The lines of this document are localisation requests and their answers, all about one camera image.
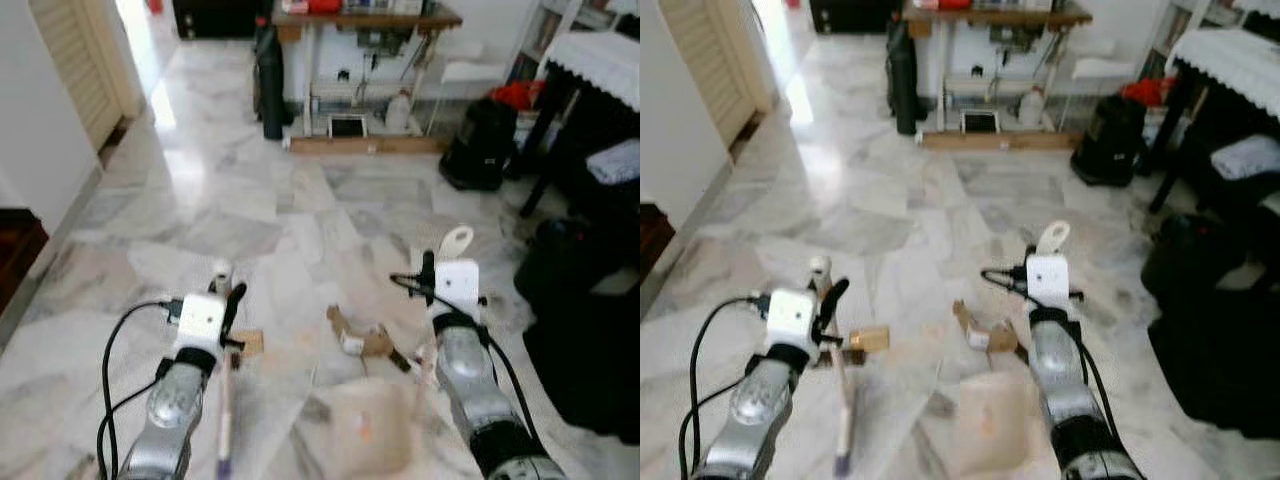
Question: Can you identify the beige louvred door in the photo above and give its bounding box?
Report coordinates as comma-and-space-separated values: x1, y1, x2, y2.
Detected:
28, 0, 146, 151
660, 0, 779, 146

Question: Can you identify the white lace tablecloth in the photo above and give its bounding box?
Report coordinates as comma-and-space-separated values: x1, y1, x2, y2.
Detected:
545, 30, 641, 111
1170, 28, 1280, 121

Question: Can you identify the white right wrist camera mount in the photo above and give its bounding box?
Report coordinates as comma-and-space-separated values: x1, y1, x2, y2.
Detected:
436, 260, 483, 323
1026, 254, 1072, 311

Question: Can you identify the large black bag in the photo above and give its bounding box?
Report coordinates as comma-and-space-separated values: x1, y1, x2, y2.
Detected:
515, 215, 641, 446
1140, 210, 1280, 441

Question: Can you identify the dark wooden staircase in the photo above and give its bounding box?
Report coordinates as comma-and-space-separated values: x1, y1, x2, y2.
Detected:
640, 203, 674, 279
0, 208, 49, 313

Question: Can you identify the grey folded cloth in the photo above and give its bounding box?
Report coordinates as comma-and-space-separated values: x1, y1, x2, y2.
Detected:
1210, 135, 1280, 181
588, 138, 641, 186

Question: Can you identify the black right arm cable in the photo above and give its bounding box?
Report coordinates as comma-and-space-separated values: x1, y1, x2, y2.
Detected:
982, 265, 1123, 441
390, 272, 543, 443

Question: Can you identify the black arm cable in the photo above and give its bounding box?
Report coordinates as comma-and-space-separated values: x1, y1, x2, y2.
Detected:
390, 272, 543, 443
97, 300, 186, 480
982, 265, 1123, 441
680, 294, 771, 480

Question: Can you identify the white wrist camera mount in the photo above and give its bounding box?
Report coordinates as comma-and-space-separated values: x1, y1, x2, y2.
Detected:
1026, 254, 1072, 311
172, 293, 229, 353
436, 260, 483, 323
765, 288, 819, 349

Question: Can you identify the red cloth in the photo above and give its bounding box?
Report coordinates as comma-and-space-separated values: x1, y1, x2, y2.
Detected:
1120, 77, 1179, 106
490, 80, 546, 111

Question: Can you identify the wooden top table rack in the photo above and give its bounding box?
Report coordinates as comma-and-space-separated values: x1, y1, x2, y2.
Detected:
272, 5, 463, 156
903, 0, 1093, 151

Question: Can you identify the dark table with black legs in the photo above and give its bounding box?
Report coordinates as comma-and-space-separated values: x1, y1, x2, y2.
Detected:
1150, 65, 1280, 213
520, 65, 641, 219

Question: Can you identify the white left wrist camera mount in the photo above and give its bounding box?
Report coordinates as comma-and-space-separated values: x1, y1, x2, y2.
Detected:
765, 288, 819, 349
172, 293, 229, 353

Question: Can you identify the black cabinet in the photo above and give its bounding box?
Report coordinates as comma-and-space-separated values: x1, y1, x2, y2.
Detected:
810, 0, 911, 36
172, 0, 281, 41

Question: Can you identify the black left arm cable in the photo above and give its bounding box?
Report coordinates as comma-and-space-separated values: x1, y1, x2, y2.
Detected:
97, 300, 186, 480
680, 294, 771, 480

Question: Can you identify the tall black cylinder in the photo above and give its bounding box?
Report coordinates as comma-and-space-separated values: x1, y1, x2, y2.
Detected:
253, 20, 296, 141
885, 20, 926, 136

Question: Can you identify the black round vacuum cleaner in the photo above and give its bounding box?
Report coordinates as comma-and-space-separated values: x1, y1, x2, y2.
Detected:
440, 97, 519, 191
1070, 95, 1148, 188

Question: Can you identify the white plastic jug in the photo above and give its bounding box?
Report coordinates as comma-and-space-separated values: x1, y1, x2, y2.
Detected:
385, 88, 413, 133
1017, 85, 1046, 129

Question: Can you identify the broom with grey plastic handle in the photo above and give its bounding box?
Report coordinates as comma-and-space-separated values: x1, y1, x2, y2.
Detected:
806, 255, 859, 479
210, 260, 239, 480

